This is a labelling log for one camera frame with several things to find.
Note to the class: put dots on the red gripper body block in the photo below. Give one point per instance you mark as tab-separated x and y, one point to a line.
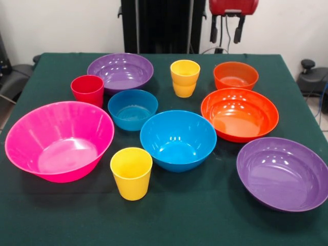
232	5

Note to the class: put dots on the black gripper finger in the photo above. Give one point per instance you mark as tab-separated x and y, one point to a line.
214	34
237	36

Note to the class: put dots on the pink plastic bowl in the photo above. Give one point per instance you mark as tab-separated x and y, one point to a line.
64	159

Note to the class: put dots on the small orange plastic bowl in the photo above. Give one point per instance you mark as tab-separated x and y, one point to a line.
234	77

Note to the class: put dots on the yellow plastic cup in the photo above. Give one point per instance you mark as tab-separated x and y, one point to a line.
184	92
184	77
130	182

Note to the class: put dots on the large orange plastic bowl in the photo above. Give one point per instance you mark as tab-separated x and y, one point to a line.
238	120

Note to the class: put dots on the black equipment base with knob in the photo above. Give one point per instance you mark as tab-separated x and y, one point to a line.
314	79

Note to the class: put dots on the purple plastic bowl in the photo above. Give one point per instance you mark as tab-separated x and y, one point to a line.
279	179
120	74

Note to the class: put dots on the small blue plastic bowl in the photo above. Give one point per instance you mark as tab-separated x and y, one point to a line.
130	115

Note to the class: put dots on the large blue plastic bowl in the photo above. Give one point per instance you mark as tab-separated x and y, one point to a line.
176	151

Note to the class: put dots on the red plastic cup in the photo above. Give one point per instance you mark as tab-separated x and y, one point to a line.
87	92

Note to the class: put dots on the black round knob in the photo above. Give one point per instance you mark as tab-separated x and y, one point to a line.
36	59

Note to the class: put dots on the dark green tablecloth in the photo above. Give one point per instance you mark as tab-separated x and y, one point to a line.
179	223

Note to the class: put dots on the black padded equipment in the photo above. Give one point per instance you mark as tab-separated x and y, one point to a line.
18	77

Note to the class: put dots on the dark device box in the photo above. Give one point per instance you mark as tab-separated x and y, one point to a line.
3	64

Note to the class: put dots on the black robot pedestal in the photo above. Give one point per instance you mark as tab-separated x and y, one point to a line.
164	25

